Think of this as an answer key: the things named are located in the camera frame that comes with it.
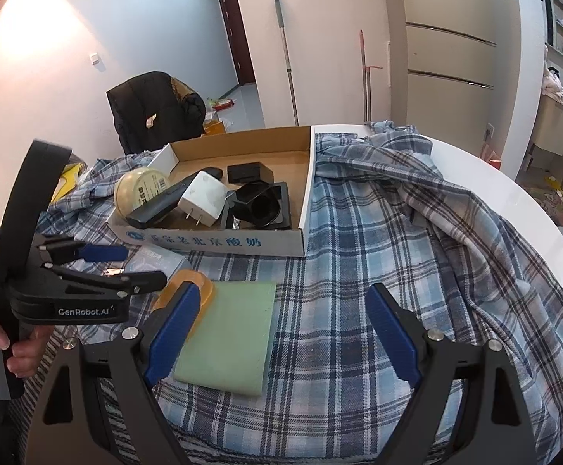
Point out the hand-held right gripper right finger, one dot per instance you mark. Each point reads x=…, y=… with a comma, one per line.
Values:
x=393, y=339

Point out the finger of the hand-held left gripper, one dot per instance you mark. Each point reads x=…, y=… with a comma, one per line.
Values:
x=102, y=253
x=141, y=282

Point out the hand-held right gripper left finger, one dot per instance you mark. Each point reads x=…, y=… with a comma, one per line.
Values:
x=175, y=334

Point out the orange plastic lid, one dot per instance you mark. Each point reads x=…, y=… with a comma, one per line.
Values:
x=184, y=278

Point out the green pad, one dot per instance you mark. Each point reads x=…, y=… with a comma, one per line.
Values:
x=233, y=334

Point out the cream round tin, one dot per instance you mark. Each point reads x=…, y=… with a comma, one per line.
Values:
x=133, y=193

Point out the black remote control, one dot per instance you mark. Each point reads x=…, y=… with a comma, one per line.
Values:
x=160, y=206

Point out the white charger plug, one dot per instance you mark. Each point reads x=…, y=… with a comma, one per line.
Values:
x=204, y=198

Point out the black hexagonal cup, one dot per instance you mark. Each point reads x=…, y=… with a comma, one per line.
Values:
x=262, y=208

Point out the small black box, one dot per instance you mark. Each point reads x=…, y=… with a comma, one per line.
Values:
x=247, y=172

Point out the black square tray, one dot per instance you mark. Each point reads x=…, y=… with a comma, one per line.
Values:
x=285, y=203

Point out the person's left hand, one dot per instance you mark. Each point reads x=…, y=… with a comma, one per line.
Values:
x=29, y=353

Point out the clear plastic box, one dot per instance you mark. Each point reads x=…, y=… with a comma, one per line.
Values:
x=160, y=259

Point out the blue plaid shirt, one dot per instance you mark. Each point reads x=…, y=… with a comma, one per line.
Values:
x=359, y=252

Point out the black jacket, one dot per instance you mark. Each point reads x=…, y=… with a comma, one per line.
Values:
x=146, y=101

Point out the orange box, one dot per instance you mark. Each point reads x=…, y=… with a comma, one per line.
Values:
x=214, y=127

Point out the red packets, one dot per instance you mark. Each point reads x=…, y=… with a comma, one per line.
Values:
x=222, y=104

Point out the red cardboard box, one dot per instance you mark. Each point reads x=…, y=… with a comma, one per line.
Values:
x=492, y=155

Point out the patterned floor rug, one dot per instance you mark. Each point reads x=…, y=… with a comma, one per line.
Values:
x=553, y=203

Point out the dark brown door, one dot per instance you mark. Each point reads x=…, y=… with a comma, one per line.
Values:
x=235, y=34

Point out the pink broom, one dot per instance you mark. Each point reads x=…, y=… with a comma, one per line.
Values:
x=365, y=77

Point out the beige cabinet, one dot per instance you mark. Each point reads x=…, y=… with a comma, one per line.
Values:
x=557, y=126

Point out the beige refrigerator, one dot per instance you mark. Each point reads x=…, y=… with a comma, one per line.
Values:
x=446, y=58

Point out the white light switch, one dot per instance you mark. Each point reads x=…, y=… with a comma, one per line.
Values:
x=96, y=58

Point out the white wall outlet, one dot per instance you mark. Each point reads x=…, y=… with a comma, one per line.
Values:
x=489, y=131

